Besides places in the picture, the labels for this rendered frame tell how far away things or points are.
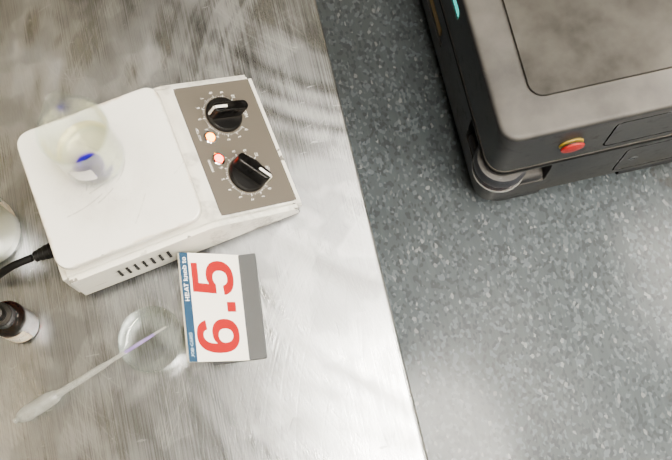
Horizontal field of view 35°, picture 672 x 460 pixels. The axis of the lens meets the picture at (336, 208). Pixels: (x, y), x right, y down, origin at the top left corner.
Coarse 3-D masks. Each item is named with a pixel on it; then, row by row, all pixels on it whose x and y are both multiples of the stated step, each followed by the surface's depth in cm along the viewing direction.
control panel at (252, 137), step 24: (192, 96) 89; (216, 96) 90; (240, 96) 91; (192, 120) 88; (264, 120) 91; (216, 144) 88; (240, 144) 89; (264, 144) 90; (216, 168) 87; (216, 192) 86; (240, 192) 87; (264, 192) 88; (288, 192) 89
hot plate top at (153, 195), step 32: (128, 96) 86; (128, 128) 85; (160, 128) 85; (32, 160) 84; (128, 160) 84; (160, 160) 84; (32, 192) 84; (64, 192) 84; (96, 192) 84; (128, 192) 84; (160, 192) 84; (192, 192) 84; (64, 224) 83; (96, 224) 83; (128, 224) 83; (160, 224) 83; (64, 256) 82; (96, 256) 82
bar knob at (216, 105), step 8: (208, 104) 89; (216, 104) 87; (224, 104) 88; (232, 104) 88; (240, 104) 88; (208, 112) 88; (216, 112) 87; (224, 112) 88; (232, 112) 88; (240, 112) 89; (208, 120) 88; (216, 120) 88; (224, 120) 89; (232, 120) 89; (240, 120) 90; (216, 128) 88; (224, 128) 88; (232, 128) 89
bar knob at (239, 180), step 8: (240, 160) 86; (248, 160) 87; (256, 160) 89; (232, 168) 87; (240, 168) 87; (248, 168) 87; (256, 168) 87; (264, 168) 87; (232, 176) 87; (240, 176) 87; (248, 176) 87; (256, 176) 87; (264, 176) 87; (240, 184) 87; (248, 184) 87; (256, 184) 88
